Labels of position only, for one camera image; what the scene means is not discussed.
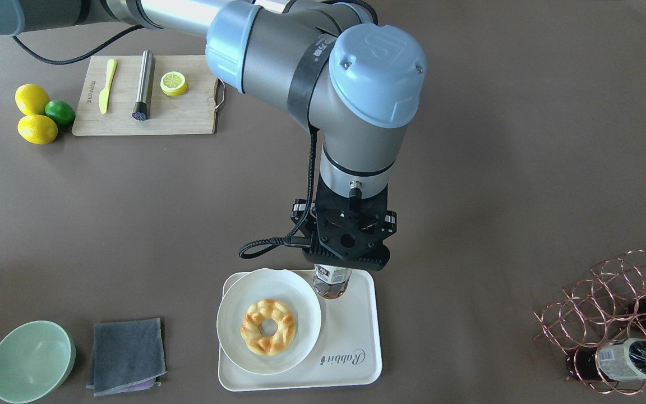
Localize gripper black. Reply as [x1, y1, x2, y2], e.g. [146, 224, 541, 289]
[292, 199, 398, 235]

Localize tea bottle white cap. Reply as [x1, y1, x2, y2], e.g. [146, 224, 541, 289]
[313, 264, 352, 300]

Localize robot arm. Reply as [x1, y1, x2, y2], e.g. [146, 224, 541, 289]
[0, 1, 427, 241]

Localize beige serving tray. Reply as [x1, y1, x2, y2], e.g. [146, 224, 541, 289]
[217, 268, 382, 392]

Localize tea bottle in rack front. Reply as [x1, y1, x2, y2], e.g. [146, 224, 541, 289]
[566, 338, 646, 383]

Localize white round plate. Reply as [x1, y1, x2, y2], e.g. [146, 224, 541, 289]
[217, 268, 321, 374]

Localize wooden cutting board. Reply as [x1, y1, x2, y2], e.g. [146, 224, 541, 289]
[72, 54, 218, 136]

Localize half lemon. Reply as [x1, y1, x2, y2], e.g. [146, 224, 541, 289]
[159, 71, 188, 97]

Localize steel muddler black tip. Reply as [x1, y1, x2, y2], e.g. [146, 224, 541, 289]
[132, 49, 155, 122]

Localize dark grey cloth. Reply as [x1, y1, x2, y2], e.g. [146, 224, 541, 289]
[86, 318, 167, 397]

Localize yellow plastic knife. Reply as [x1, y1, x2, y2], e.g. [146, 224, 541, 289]
[98, 58, 118, 115]

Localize green lime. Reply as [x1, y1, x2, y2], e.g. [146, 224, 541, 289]
[44, 99, 75, 127]

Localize whole lemon near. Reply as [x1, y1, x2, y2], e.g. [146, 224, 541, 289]
[17, 114, 59, 145]

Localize whole lemon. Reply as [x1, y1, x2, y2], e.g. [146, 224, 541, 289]
[17, 114, 59, 145]
[15, 84, 50, 116]

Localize whole lemon far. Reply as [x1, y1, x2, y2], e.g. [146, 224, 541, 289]
[15, 84, 50, 116]

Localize green ceramic bowl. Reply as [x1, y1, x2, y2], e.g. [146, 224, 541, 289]
[0, 320, 76, 403]

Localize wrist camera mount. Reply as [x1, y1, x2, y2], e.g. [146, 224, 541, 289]
[302, 177, 397, 271]

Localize twisted ring pastry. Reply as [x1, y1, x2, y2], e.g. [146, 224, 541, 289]
[240, 299, 297, 356]

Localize copper wire bottle rack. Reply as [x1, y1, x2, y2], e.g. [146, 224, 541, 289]
[533, 250, 646, 396]

